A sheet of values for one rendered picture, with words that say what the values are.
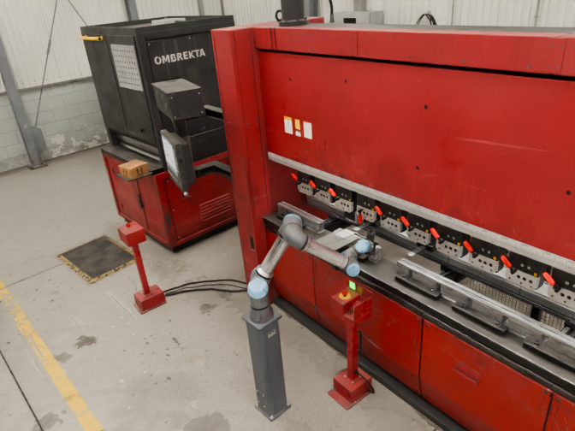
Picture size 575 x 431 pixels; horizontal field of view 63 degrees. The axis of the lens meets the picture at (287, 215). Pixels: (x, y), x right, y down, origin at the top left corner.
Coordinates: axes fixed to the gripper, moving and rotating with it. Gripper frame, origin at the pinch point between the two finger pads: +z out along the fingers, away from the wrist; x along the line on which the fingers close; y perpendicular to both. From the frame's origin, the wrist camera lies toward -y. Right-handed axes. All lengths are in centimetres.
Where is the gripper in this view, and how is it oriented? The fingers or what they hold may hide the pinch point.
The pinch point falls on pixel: (374, 243)
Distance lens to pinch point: 307.8
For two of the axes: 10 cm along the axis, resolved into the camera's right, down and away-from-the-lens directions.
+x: 9.2, 1.0, -3.7
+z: 3.7, 0.6, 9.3
